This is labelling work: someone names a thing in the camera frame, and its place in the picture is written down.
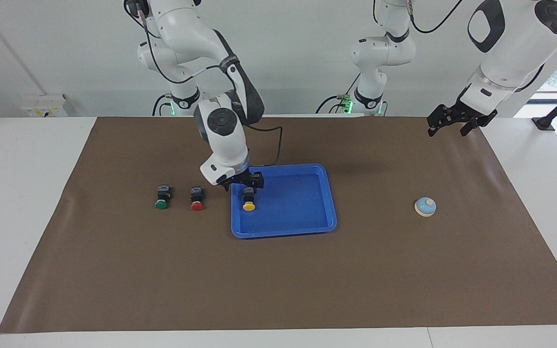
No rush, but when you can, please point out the green push button switch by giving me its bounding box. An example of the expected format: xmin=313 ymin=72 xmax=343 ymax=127
xmin=154 ymin=184 xmax=172 ymax=210

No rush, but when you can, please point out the blue plastic tray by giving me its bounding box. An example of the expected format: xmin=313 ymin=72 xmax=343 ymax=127
xmin=231 ymin=163 xmax=338 ymax=239

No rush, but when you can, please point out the white wall outlet box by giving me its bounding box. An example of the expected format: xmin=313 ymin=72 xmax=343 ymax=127
xmin=21 ymin=93 xmax=69 ymax=117

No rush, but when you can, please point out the brown table mat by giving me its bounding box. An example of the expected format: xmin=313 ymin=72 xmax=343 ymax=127
xmin=0 ymin=116 xmax=557 ymax=334

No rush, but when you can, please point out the light blue service bell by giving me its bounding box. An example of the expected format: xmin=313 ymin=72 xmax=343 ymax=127
xmin=414 ymin=197 xmax=437 ymax=218

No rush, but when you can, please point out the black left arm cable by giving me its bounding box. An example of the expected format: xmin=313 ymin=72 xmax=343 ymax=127
xmin=406 ymin=0 xmax=464 ymax=34

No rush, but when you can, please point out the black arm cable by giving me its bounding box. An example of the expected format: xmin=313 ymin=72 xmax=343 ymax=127
xmin=406 ymin=0 xmax=464 ymax=34
xmin=126 ymin=0 xmax=284 ymax=169

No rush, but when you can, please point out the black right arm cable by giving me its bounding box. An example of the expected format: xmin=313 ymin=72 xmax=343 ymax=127
xmin=126 ymin=0 xmax=284 ymax=169

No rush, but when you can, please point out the red push button switch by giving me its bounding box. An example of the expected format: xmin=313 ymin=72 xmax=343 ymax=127
xmin=190 ymin=186 xmax=205 ymax=212

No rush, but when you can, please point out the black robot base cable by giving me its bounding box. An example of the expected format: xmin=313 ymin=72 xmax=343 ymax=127
xmin=152 ymin=93 xmax=175 ymax=116
xmin=315 ymin=72 xmax=362 ymax=115

